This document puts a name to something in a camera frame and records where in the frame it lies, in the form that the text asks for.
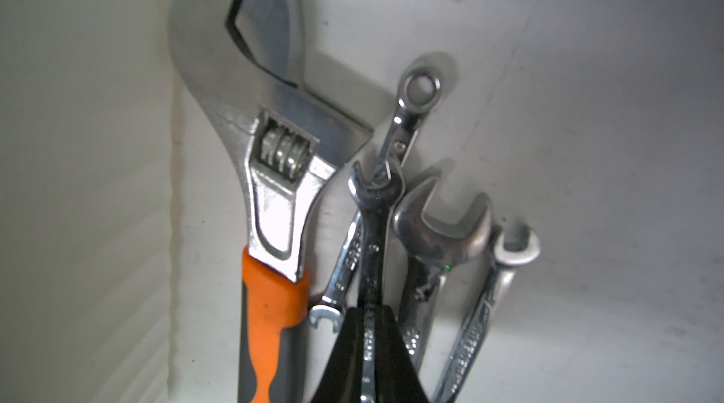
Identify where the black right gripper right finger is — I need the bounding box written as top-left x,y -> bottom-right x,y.
373,306 -> 428,402

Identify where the orange handled adjustable wrench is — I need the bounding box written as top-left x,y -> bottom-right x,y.
168,0 -> 373,402

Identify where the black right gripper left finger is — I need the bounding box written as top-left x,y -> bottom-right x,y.
311,308 -> 364,403

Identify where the thin silver wrench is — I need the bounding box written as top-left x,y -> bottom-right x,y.
432,226 -> 541,402

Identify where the silver wrench crosswise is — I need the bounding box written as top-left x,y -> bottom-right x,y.
307,66 -> 443,333

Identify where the white plastic storage tray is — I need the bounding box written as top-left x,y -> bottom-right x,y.
0,0 -> 185,403

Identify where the silver end wrench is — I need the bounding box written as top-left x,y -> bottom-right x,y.
392,175 -> 493,371

